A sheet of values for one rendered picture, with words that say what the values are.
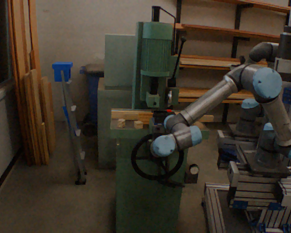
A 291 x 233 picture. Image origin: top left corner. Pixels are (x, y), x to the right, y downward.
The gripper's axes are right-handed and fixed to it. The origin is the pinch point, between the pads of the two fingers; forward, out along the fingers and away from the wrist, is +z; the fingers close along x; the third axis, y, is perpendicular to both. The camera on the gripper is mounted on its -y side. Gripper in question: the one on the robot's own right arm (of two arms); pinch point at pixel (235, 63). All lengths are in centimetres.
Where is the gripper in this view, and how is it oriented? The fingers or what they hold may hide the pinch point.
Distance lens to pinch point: 240.8
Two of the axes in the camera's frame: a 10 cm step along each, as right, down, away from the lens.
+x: 9.9, -1.2, 1.0
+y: 0.8, 9.4, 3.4
